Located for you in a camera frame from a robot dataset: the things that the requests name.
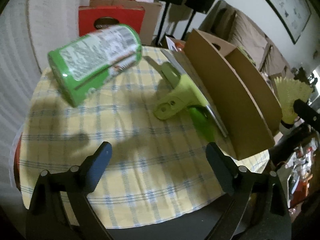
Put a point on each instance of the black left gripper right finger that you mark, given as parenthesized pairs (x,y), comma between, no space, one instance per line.
(225,169)

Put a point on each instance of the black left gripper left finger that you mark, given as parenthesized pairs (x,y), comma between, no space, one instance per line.
(92,168)

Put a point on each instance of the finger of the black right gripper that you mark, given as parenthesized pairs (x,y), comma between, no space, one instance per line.
(309,115)

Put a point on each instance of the yellow-green shuttlecock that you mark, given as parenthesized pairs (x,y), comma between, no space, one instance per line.
(288,91)

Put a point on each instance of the green window squeegee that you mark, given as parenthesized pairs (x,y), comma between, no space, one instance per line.
(185,95)

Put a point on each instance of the green snack can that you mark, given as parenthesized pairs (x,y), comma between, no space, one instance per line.
(86,64)

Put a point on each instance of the yellow plaid tablecloth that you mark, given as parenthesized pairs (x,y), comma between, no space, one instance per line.
(158,170)

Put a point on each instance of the large tan sofa cushion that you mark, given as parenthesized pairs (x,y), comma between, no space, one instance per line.
(244,34)

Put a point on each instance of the framed ink painting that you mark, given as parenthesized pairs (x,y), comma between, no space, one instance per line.
(294,14)

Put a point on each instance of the brown sofa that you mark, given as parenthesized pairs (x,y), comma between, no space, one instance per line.
(219,22)

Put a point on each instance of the right black speaker on stand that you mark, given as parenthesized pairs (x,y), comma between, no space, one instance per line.
(202,6)

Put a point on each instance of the white curtain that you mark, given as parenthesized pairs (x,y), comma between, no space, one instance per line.
(30,29)

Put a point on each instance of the large brown cardboard box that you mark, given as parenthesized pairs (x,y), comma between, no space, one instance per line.
(152,11)

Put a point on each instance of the red gift box with handle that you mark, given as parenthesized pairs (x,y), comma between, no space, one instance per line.
(94,18)

